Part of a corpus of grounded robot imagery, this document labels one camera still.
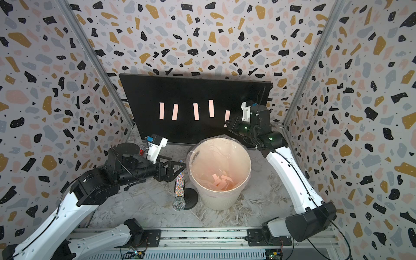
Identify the right aluminium corner post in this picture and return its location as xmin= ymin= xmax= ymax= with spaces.
xmin=282 ymin=0 xmax=346 ymax=128

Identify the right green circuit board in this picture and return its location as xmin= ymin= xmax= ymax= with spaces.
xmin=265 ymin=249 xmax=283 ymax=260

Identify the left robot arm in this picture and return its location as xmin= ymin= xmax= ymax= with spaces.
xmin=2 ymin=143 xmax=186 ymax=260

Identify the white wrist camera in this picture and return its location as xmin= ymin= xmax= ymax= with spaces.
xmin=145 ymin=134 xmax=168 ymax=164
xmin=241 ymin=100 xmax=257 ymax=122

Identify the sparkly handheld microphone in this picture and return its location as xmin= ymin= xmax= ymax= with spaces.
xmin=173 ymin=172 xmax=186 ymax=211

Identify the cream waste bin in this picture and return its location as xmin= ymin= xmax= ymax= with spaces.
xmin=189 ymin=138 xmax=252 ymax=211

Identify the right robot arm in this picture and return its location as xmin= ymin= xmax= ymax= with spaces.
xmin=225 ymin=101 xmax=336 ymax=244

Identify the black computer monitor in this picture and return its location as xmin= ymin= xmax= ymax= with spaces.
xmin=120 ymin=74 xmax=273 ymax=145

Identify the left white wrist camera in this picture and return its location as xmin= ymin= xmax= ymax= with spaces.
xmin=145 ymin=134 xmax=168 ymax=164

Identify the left green circuit board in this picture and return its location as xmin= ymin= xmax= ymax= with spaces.
xmin=120 ymin=251 xmax=145 ymax=260

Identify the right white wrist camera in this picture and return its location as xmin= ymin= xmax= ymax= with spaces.
xmin=241 ymin=100 xmax=257 ymax=122

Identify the green circuit board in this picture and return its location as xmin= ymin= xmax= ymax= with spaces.
xmin=120 ymin=251 xmax=145 ymax=260
xmin=265 ymin=249 xmax=283 ymax=260

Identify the pink sticky note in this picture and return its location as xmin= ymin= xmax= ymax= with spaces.
xmin=224 ymin=110 xmax=231 ymax=127
xmin=159 ymin=102 xmax=165 ymax=120
xmin=209 ymin=100 xmax=215 ymax=118
xmin=172 ymin=104 xmax=179 ymax=121
xmin=193 ymin=103 xmax=199 ymax=121

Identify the black round microphone stand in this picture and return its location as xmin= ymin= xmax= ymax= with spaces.
xmin=184 ymin=188 xmax=198 ymax=210

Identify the clear plastic bin liner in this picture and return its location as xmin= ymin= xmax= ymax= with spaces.
xmin=186 ymin=134 xmax=253 ymax=196

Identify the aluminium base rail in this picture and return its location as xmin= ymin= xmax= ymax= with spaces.
xmin=88 ymin=227 xmax=343 ymax=260

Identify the pile of pink notes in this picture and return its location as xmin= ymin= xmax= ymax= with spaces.
xmin=212 ymin=174 xmax=235 ymax=191

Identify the left aluminium corner post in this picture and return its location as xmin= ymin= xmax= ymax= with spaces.
xmin=55 ymin=0 xmax=135 ymax=128

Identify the aluminium corner post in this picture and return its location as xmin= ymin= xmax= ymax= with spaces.
xmin=282 ymin=0 xmax=346 ymax=128
xmin=55 ymin=0 xmax=135 ymax=128

